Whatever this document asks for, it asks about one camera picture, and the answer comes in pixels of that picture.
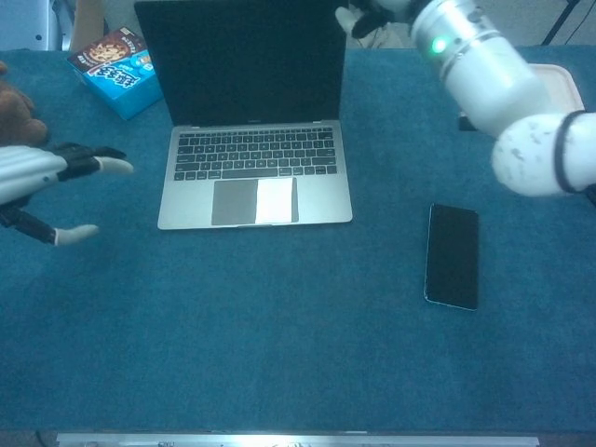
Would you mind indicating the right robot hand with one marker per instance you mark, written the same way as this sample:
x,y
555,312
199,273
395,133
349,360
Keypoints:
x,y
372,16

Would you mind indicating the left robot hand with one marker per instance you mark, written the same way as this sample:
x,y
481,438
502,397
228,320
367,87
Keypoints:
x,y
28,167

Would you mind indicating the silver laptop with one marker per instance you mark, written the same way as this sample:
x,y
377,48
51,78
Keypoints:
x,y
261,153

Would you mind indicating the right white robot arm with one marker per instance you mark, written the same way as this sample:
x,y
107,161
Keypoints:
x,y
489,79

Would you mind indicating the person in beige clothes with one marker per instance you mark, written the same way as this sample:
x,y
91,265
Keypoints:
x,y
396,39

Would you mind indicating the brown plush toy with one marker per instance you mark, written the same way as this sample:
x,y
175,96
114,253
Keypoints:
x,y
16,116

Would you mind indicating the blue cookie box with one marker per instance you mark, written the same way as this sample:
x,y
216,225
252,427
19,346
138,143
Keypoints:
x,y
121,84

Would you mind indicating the grey metal panel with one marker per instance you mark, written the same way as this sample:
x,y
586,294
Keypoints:
x,y
28,23

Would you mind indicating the brown cardboard box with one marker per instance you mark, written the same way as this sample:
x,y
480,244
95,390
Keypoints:
x,y
86,23

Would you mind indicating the black tripod leg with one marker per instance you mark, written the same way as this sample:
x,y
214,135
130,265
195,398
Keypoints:
x,y
559,23

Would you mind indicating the beige lidded food container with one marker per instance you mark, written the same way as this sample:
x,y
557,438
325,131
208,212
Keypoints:
x,y
563,86

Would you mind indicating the black smartphone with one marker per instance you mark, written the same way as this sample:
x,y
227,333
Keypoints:
x,y
454,256

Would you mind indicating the teal table cloth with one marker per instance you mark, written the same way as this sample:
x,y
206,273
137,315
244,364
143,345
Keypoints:
x,y
279,349

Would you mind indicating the aluminium rail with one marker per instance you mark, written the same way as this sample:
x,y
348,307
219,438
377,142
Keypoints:
x,y
279,440

